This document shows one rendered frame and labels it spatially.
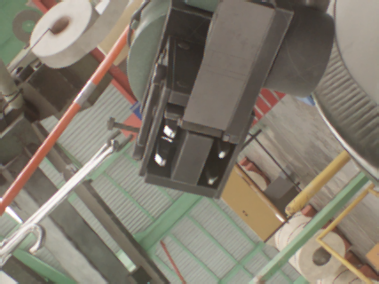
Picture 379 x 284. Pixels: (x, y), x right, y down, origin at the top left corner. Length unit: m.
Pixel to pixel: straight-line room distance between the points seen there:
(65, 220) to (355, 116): 0.85
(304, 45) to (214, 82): 0.08
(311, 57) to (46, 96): 0.90
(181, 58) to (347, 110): 0.16
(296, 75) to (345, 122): 0.09
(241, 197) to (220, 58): 10.10
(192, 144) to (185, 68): 0.07
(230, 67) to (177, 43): 0.12
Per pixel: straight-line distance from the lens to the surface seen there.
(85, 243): 1.27
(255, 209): 10.72
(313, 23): 0.45
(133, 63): 0.59
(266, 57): 0.42
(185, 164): 0.48
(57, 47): 1.16
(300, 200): 4.36
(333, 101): 0.56
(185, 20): 0.54
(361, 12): 0.69
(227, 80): 0.43
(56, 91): 1.29
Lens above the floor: 1.47
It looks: 2 degrees down
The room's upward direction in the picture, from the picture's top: 134 degrees counter-clockwise
